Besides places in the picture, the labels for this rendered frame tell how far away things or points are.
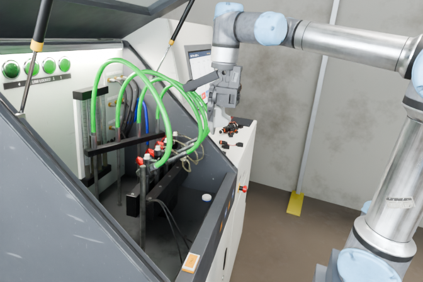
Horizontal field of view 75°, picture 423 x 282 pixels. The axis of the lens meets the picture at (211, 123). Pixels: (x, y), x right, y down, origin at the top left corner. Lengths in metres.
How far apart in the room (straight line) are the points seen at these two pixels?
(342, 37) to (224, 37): 0.28
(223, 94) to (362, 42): 0.36
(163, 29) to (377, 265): 1.03
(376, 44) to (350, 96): 2.04
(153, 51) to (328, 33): 0.74
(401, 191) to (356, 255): 0.16
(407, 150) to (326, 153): 2.31
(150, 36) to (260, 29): 0.65
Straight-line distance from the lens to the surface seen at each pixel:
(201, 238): 0.86
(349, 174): 2.98
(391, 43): 0.73
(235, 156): 1.29
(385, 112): 2.81
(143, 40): 1.26
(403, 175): 0.62
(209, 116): 0.78
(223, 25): 0.75
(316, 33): 0.76
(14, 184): 0.75
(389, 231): 0.67
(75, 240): 0.71
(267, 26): 0.68
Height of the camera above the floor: 1.51
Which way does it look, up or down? 18 degrees down
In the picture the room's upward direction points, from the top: 5 degrees clockwise
